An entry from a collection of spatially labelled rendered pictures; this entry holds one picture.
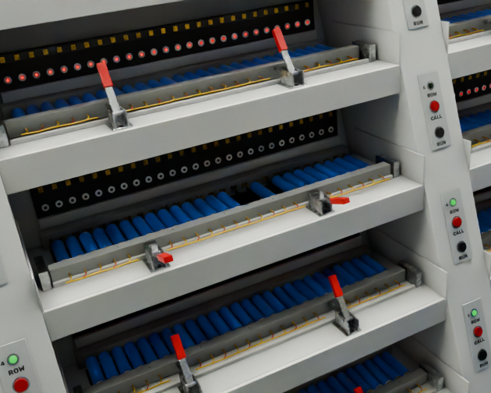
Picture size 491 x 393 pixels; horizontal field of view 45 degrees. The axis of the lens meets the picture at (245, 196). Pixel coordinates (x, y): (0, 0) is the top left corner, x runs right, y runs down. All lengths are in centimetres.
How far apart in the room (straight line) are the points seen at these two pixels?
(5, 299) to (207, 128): 34
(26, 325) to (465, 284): 69
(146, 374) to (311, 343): 25
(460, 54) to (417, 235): 31
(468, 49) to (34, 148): 70
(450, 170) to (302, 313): 34
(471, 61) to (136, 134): 58
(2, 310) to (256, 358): 37
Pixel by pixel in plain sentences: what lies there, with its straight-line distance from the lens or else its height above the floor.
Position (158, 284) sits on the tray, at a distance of 81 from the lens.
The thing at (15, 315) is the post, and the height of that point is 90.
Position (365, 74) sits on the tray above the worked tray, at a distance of 94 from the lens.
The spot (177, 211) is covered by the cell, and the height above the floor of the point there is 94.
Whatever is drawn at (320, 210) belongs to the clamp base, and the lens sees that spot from 89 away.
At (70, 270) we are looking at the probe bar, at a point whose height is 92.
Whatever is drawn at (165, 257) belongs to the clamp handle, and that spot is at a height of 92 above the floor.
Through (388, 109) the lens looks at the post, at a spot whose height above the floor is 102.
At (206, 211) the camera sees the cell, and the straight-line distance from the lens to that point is 91.
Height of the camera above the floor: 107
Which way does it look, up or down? 8 degrees down
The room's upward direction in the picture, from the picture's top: 14 degrees counter-clockwise
